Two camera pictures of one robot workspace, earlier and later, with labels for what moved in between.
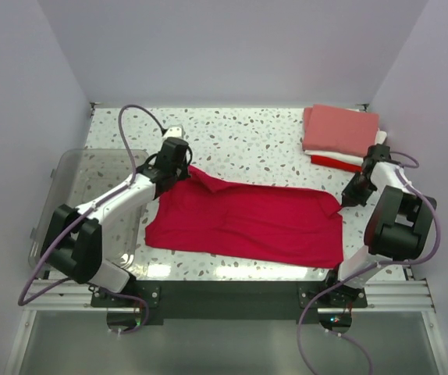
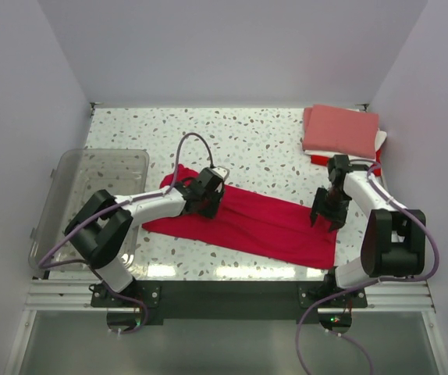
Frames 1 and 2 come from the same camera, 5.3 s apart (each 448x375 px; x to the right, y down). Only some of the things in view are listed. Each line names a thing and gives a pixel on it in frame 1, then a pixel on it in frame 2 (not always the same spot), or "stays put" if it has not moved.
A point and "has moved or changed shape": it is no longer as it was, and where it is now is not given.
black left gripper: x=184 y=173 → x=211 y=211
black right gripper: x=350 y=198 → x=337 y=219
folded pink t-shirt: x=339 y=130 stays put
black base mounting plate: x=233 y=300 stays put
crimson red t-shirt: x=298 y=227 has moved or changed shape
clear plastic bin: x=78 y=176 stays put
